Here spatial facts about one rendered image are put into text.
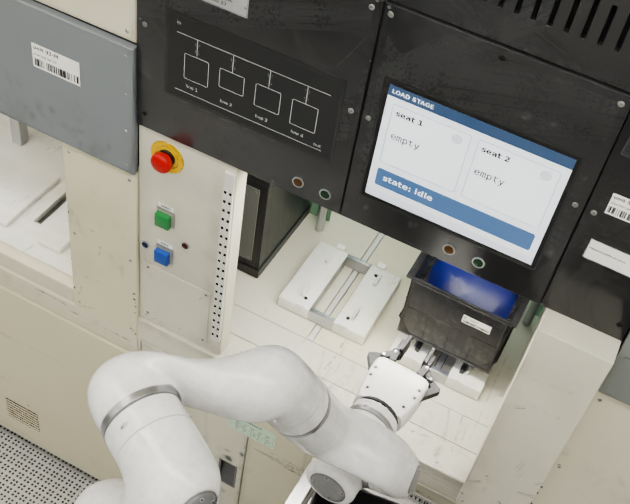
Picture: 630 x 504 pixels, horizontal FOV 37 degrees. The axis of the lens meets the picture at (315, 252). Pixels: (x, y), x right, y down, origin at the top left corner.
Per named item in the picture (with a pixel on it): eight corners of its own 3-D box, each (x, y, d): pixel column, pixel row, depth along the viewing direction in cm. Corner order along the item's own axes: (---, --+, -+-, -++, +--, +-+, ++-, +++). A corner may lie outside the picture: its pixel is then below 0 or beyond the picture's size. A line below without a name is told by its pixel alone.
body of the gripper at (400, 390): (342, 416, 158) (373, 372, 165) (396, 446, 155) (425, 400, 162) (349, 390, 152) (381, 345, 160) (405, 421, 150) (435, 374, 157)
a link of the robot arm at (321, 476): (394, 421, 147) (342, 402, 151) (355, 483, 139) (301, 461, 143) (396, 455, 153) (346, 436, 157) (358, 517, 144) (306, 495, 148)
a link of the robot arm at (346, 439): (386, 400, 122) (432, 459, 148) (282, 362, 129) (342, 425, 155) (359, 464, 119) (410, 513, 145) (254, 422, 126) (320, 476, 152)
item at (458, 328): (386, 337, 203) (413, 242, 179) (424, 275, 216) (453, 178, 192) (491, 388, 198) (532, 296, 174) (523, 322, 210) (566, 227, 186)
